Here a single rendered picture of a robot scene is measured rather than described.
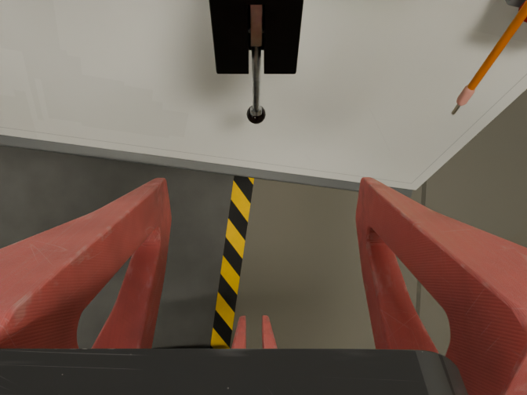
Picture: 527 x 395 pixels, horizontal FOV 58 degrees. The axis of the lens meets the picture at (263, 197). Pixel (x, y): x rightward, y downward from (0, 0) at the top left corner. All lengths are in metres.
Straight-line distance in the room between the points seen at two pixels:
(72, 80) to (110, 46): 0.05
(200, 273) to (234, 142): 0.99
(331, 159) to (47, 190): 1.02
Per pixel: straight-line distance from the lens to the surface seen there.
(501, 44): 0.25
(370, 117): 0.44
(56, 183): 1.39
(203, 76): 0.39
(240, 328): 0.27
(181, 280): 1.43
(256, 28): 0.24
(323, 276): 1.52
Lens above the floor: 1.36
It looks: 75 degrees down
